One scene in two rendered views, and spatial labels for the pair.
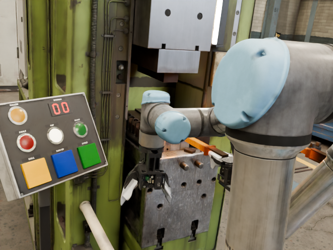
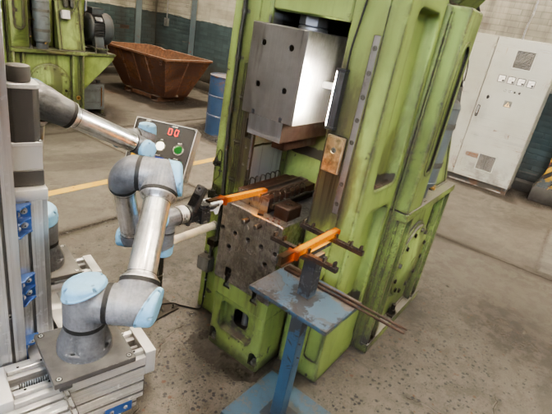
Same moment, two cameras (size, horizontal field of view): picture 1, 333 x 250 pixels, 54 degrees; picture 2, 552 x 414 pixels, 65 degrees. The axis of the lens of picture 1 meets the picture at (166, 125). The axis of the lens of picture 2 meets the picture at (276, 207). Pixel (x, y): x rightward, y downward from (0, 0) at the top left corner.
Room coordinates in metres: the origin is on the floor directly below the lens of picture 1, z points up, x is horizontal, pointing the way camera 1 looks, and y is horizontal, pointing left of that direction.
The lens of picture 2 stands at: (0.56, -1.85, 1.78)
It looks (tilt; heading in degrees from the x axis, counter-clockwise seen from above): 23 degrees down; 62
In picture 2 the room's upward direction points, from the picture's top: 11 degrees clockwise
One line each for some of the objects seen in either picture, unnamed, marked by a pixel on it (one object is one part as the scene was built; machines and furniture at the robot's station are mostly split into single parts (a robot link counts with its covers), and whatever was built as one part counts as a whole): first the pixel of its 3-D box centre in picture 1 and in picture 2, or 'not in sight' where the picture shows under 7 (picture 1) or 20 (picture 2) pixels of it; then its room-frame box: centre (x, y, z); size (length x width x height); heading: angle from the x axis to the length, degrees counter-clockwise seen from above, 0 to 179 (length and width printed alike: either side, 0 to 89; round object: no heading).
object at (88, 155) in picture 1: (88, 155); not in sight; (1.04, 0.26, 1.01); 0.07 x 0.05 x 0.07; 145
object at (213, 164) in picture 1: (213, 160); not in sight; (1.11, -0.19, 1.00); 0.09 x 0.03 x 0.06; 33
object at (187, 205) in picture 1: (155, 173); (278, 236); (1.60, 0.03, 0.69); 0.56 x 0.38 x 0.45; 30
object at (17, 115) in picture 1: (17, 115); not in sight; (0.93, 0.45, 1.16); 0.05 x 0.03 x 0.04; 120
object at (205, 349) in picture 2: not in sight; (223, 350); (1.34, -0.05, 0.01); 0.58 x 0.39 x 0.01; 120
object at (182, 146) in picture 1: (150, 127); (277, 190); (1.56, 0.08, 0.96); 0.42 x 0.20 x 0.09; 30
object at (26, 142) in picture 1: (26, 142); not in sight; (0.90, 0.41, 1.09); 0.05 x 0.03 x 0.04; 120
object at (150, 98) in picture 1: (155, 112); (146, 135); (0.86, 0.03, 1.23); 0.09 x 0.08 x 0.11; 23
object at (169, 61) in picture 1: (156, 55); (289, 124); (1.56, 0.08, 1.32); 0.42 x 0.20 x 0.10; 30
